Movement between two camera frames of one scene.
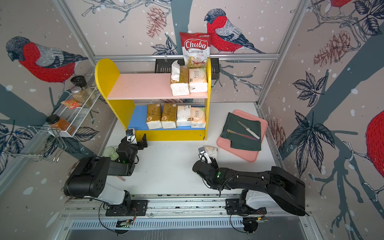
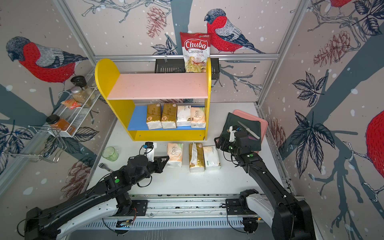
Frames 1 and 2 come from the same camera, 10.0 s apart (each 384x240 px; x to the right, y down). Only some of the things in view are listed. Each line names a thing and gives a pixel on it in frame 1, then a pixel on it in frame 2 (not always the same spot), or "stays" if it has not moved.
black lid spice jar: (80, 80) stays
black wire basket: (162, 66) stays
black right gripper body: (213, 165) -> (237, 150)
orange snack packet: (71, 103) stays
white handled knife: (248, 129) stays
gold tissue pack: (154, 116) stays
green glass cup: (109, 151) stays
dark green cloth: (237, 141) stays
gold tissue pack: (179, 84) -> (196, 159)
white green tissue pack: (183, 115) stays
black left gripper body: (134, 149) -> (150, 169)
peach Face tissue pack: (197, 80) -> (175, 152)
